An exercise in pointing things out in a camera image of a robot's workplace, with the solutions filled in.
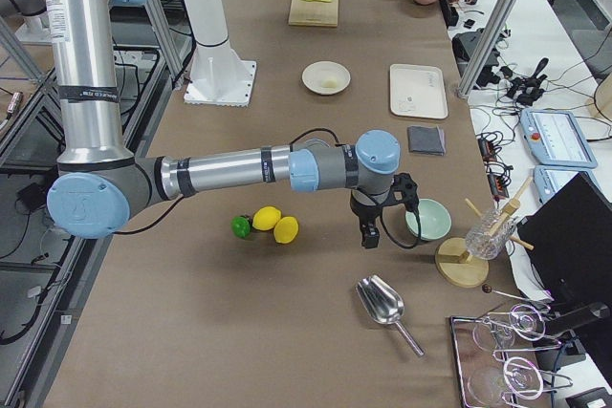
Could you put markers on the bamboo cutting board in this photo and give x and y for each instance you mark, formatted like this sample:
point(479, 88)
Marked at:
point(314, 14)

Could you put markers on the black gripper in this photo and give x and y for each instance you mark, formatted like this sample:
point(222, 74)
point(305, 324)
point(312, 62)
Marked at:
point(364, 212)

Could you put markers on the yellow lemon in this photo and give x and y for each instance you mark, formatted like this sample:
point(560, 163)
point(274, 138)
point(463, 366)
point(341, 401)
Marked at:
point(266, 218)
point(286, 230)

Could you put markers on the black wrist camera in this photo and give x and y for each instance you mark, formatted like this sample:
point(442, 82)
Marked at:
point(403, 190)

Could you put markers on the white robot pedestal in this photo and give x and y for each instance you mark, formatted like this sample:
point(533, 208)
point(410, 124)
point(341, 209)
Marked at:
point(218, 76)

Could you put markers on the clear glass on tree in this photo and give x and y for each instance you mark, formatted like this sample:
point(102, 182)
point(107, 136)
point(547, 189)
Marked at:
point(489, 236)

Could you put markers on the cream round plate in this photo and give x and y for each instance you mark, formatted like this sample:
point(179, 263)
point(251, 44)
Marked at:
point(326, 78)

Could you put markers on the steel scoop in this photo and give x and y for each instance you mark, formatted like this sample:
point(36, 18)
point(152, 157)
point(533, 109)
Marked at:
point(386, 307)

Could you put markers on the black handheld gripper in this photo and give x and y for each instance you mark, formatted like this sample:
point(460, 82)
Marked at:
point(527, 90)

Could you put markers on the aluminium frame post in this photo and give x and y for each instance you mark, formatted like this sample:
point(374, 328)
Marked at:
point(498, 17)

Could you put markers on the black monitor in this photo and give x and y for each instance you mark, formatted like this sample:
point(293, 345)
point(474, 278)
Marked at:
point(571, 235)

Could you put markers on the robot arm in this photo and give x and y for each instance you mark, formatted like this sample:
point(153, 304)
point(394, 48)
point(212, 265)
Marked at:
point(101, 185)

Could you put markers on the wire glass holder rack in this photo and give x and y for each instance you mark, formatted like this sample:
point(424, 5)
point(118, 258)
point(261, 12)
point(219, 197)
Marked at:
point(495, 358)

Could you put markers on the green ceramic bowl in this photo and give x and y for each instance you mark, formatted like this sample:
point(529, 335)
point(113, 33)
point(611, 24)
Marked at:
point(435, 221)

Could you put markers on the cream rabbit tray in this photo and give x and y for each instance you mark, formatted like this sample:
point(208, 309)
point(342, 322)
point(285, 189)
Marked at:
point(417, 91)

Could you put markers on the wooden mug tree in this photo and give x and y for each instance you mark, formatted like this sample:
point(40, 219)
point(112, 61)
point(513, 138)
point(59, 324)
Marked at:
point(461, 268)

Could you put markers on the green lime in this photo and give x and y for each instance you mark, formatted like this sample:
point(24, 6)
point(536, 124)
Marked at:
point(241, 226)

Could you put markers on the blue teach pendant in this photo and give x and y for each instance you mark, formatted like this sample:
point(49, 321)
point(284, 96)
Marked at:
point(550, 179)
point(555, 138)

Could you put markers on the grey folded cloth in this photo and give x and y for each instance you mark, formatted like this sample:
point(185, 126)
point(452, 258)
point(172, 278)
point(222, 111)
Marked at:
point(426, 140)

